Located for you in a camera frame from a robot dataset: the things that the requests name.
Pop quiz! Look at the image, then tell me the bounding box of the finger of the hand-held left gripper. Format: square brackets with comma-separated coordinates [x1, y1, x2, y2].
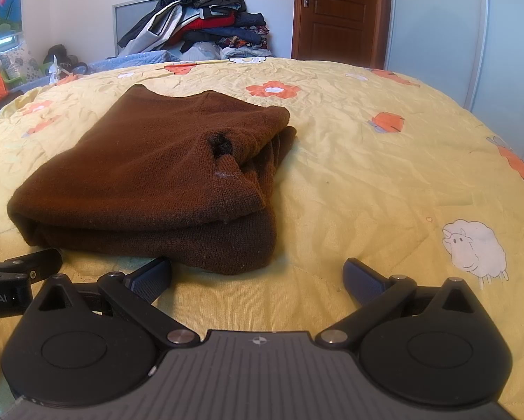
[0, 248, 64, 281]

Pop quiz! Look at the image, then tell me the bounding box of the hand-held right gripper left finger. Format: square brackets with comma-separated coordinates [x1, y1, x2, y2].
[33, 256, 201, 351]

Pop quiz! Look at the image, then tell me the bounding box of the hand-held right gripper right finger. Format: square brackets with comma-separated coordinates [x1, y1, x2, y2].
[315, 258, 482, 351]

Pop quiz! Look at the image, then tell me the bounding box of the brown knit sweater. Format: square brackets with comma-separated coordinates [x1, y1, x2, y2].
[7, 84, 298, 276]

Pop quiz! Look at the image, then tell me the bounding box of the pile of clothes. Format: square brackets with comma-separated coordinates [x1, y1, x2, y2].
[117, 0, 277, 60]

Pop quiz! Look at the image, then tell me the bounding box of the yellow printed blanket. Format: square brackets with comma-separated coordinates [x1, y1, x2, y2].
[0, 56, 524, 420]

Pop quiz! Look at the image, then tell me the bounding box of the green plastic object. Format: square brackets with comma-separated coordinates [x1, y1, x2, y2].
[0, 64, 27, 89]

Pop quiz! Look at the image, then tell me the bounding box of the floral pillow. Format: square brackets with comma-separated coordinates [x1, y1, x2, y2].
[0, 41, 42, 84]

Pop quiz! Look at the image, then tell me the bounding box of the dark plush toy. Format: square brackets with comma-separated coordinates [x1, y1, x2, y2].
[42, 44, 88, 76]

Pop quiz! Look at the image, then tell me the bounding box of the blue quilted blanket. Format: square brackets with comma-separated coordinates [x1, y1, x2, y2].
[86, 50, 180, 74]

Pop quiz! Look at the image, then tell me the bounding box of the grey framed panel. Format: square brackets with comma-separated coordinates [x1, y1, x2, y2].
[112, 0, 166, 56]

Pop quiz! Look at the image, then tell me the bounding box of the white sliding wardrobe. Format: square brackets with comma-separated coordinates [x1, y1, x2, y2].
[383, 0, 524, 141]

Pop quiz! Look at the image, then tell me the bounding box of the brown wooden door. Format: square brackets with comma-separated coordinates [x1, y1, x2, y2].
[291, 0, 394, 71]

